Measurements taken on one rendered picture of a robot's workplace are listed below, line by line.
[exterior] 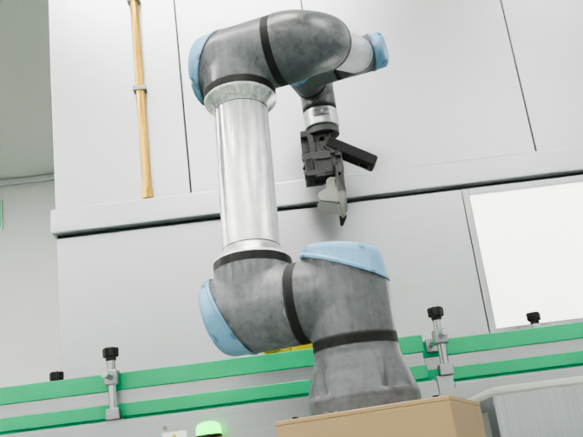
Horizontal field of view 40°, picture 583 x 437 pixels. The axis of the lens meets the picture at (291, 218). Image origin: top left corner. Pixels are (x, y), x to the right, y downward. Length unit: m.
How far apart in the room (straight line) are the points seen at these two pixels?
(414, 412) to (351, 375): 0.10
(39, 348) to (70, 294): 3.15
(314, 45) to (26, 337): 3.98
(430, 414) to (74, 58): 1.41
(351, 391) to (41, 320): 4.11
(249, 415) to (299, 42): 0.65
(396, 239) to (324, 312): 0.77
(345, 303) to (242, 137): 0.32
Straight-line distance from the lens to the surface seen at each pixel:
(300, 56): 1.25
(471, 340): 1.61
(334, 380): 1.02
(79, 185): 1.93
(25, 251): 5.17
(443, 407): 0.95
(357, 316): 1.04
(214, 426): 1.40
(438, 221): 1.82
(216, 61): 1.27
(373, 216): 1.81
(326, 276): 1.05
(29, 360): 5.01
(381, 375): 1.02
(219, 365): 1.48
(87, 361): 1.83
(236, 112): 1.23
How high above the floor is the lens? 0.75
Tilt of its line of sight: 18 degrees up
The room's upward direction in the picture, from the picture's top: 7 degrees counter-clockwise
